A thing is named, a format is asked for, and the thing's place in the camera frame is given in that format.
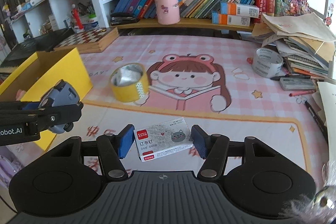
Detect black marker pen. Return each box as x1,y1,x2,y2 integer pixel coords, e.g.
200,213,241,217
305,101,329,143

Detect wooden chessboard box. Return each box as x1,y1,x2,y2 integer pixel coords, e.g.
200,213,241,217
54,28,119,54

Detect pink item in box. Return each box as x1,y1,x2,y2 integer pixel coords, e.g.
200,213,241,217
15,89,26,101

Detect orange white box upper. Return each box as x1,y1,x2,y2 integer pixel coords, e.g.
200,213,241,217
220,2,260,18

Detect stack of papers and notebooks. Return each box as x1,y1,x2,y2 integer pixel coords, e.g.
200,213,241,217
252,13,335,81

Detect clear tape roll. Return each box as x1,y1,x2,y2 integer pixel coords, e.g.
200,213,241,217
252,48,284,79

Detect yellow tape roll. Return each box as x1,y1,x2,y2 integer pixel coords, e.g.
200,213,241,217
109,63,149,103

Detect orange white box lower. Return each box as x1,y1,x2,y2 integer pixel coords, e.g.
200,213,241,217
211,11,251,27

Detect red pen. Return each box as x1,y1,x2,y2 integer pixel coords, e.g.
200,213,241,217
289,90,316,97

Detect pink cylindrical canister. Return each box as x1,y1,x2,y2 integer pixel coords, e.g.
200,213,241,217
154,0,181,25

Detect grey pencil case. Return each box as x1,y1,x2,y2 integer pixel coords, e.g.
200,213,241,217
279,77,316,91

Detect black electronic keyboard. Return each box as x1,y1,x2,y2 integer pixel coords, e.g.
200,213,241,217
1,28,74,69

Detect orange white box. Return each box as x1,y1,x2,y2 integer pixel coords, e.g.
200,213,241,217
211,11,251,27
220,2,260,18

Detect white staples box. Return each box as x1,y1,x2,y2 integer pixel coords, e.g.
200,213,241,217
134,117,193,162

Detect pink checkered table mat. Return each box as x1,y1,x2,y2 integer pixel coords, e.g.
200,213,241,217
10,35,329,183

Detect white paper sheet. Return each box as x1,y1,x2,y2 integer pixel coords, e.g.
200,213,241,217
318,82,336,162

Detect yellow cardboard box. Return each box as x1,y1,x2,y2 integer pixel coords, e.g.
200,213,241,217
1,49,92,149

